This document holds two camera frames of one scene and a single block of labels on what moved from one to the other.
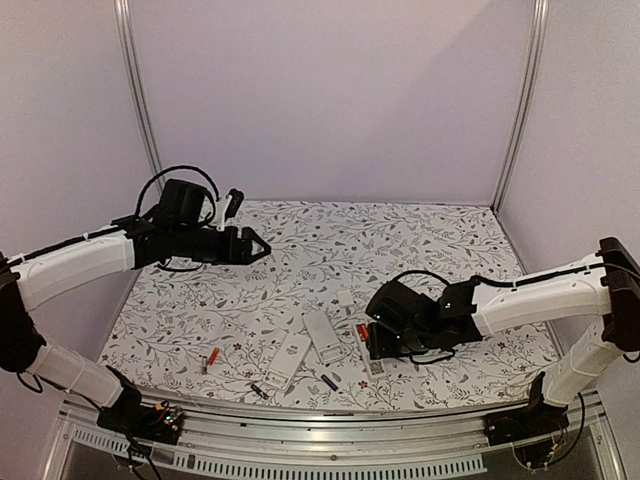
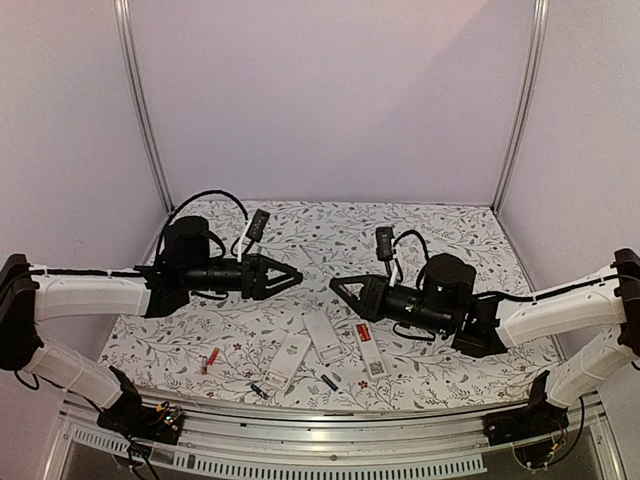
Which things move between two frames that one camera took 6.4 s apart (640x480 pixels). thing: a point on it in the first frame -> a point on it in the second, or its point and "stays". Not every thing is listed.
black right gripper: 378,344 -> 370,304
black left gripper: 242,257 -> 259,289
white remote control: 323,336 stays
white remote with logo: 287,361 stays
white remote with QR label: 375,368 stays
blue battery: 333,386 stays
